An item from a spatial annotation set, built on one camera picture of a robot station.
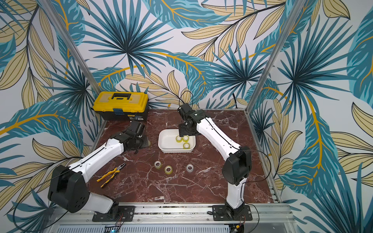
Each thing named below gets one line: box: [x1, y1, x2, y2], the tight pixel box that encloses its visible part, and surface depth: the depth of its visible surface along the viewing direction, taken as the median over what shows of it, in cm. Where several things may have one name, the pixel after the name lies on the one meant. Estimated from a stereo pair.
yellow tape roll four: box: [164, 165, 173, 175], surface depth 90 cm
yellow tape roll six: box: [182, 135, 190, 143], surface depth 103 cm
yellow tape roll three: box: [153, 160, 162, 169], surface depth 92 cm
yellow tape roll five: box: [175, 135, 183, 143], surface depth 102 cm
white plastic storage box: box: [157, 128, 197, 154], surface depth 102 cm
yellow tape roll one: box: [183, 142, 191, 150], surface depth 100 cm
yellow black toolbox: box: [92, 91, 150, 122], surface depth 103 cm
